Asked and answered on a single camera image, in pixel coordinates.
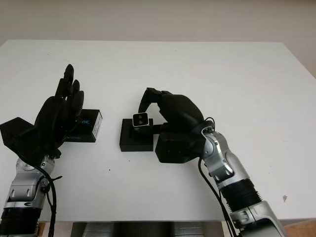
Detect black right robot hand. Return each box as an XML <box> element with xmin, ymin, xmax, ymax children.
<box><xmin>137</xmin><ymin>87</ymin><xmax>207</xmax><ymax>136</ymax></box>

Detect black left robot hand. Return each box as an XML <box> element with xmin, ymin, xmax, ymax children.
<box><xmin>31</xmin><ymin>63</ymin><xmax>85</xmax><ymax>158</ymax></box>

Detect black RealSense box lid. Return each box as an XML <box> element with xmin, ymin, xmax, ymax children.
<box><xmin>63</xmin><ymin>109</ymin><xmax>103</xmax><ymax>143</ymax></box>

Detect silver depth camera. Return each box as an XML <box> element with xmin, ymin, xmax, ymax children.
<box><xmin>132</xmin><ymin>113</ymin><xmax>150</xmax><ymax>129</ymax></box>

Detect grey robot body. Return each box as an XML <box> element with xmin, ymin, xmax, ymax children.
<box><xmin>71</xmin><ymin>215</ymin><xmax>224</xmax><ymax>237</ymax></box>

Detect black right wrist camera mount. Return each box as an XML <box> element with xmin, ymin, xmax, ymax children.
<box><xmin>154</xmin><ymin>128</ymin><xmax>207</xmax><ymax>164</ymax></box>

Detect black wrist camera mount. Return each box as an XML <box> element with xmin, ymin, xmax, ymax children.
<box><xmin>154</xmin><ymin>128</ymin><xmax>207</xmax><ymax>164</ymax></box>
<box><xmin>0</xmin><ymin>117</ymin><xmax>47</xmax><ymax>166</ymax></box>

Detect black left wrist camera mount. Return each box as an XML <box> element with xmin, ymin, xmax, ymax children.
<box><xmin>0</xmin><ymin>117</ymin><xmax>47</xmax><ymax>166</ymax></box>

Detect black camera box base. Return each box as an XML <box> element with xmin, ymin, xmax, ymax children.
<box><xmin>118</xmin><ymin>118</ymin><xmax>154</xmax><ymax>152</ymax></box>

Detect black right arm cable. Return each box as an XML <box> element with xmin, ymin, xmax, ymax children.
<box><xmin>198</xmin><ymin>117</ymin><xmax>239</xmax><ymax>237</ymax></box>

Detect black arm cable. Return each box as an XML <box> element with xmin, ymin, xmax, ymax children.
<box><xmin>32</xmin><ymin>165</ymin><xmax>64</xmax><ymax>237</ymax></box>
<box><xmin>198</xmin><ymin>117</ymin><xmax>239</xmax><ymax>237</ymax></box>

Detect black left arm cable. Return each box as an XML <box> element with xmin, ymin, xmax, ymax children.
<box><xmin>32</xmin><ymin>165</ymin><xmax>64</xmax><ymax>237</ymax></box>

